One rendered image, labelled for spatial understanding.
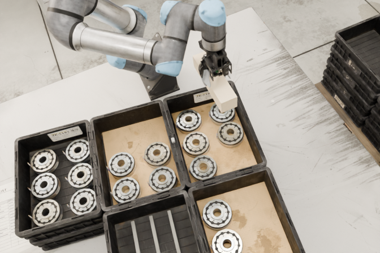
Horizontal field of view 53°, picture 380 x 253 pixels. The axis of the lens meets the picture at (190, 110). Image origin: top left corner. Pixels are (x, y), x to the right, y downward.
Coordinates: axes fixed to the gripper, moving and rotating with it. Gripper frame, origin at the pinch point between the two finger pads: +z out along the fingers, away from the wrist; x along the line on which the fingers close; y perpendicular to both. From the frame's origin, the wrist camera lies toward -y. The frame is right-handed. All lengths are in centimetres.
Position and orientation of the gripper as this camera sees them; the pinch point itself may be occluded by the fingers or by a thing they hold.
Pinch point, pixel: (214, 78)
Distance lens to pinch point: 138.6
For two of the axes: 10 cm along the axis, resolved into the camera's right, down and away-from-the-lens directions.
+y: 4.0, 7.5, -5.3
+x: 9.1, -3.8, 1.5
